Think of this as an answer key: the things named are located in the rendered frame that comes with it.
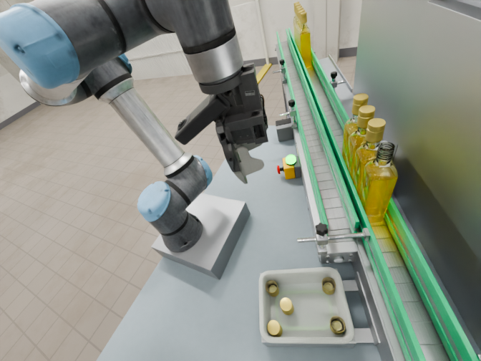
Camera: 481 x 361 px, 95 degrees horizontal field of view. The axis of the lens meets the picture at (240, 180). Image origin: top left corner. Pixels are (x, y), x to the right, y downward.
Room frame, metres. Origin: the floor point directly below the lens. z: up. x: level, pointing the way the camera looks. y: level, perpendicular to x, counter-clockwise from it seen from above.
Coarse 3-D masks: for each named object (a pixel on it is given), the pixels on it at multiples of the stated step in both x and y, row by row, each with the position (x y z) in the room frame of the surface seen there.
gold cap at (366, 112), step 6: (360, 108) 0.41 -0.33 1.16; (366, 108) 0.40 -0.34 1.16; (372, 108) 0.40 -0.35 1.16; (360, 114) 0.40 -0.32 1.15; (366, 114) 0.39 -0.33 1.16; (372, 114) 0.39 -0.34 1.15; (360, 120) 0.40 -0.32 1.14; (366, 120) 0.39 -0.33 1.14; (360, 126) 0.40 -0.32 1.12; (366, 126) 0.39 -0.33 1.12
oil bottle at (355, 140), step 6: (354, 132) 0.42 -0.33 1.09; (354, 138) 0.40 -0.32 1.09; (360, 138) 0.39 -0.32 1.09; (348, 144) 0.43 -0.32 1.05; (354, 144) 0.39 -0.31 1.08; (360, 144) 0.38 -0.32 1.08; (348, 150) 0.42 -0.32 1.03; (354, 150) 0.38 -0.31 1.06; (348, 156) 0.42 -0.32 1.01; (354, 156) 0.38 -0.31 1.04; (348, 162) 0.41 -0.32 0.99; (348, 168) 0.41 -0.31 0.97
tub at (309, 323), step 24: (264, 288) 0.23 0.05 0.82; (288, 288) 0.22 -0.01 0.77; (312, 288) 0.20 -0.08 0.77; (336, 288) 0.17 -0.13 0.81; (264, 312) 0.17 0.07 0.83; (312, 312) 0.14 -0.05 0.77; (336, 312) 0.12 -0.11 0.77; (264, 336) 0.12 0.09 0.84; (288, 336) 0.11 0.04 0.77; (312, 336) 0.09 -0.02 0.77; (336, 336) 0.08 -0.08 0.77
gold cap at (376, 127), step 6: (372, 120) 0.36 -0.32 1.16; (378, 120) 0.35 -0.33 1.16; (384, 120) 0.34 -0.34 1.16; (372, 126) 0.34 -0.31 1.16; (378, 126) 0.33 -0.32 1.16; (384, 126) 0.33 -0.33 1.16; (366, 132) 0.35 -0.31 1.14; (372, 132) 0.34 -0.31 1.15; (378, 132) 0.33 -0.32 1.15; (366, 138) 0.35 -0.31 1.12; (372, 138) 0.34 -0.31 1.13; (378, 138) 0.33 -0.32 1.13
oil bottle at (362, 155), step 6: (360, 150) 0.36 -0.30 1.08; (366, 150) 0.34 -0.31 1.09; (372, 150) 0.33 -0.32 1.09; (360, 156) 0.35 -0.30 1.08; (366, 156) 0.33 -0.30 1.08; (372, 156) 0.33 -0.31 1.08; (354, 162) 0.37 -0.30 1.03; (360, 162) 0.34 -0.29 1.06; (366, 162) 0.33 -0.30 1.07; (354, 168) 0.37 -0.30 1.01; (360, 168) 0.33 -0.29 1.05; (354, 174) 0.36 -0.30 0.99; (360, 174) 0.33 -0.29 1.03; (354, 180) 0.36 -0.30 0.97; (360, 180) 0.33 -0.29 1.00
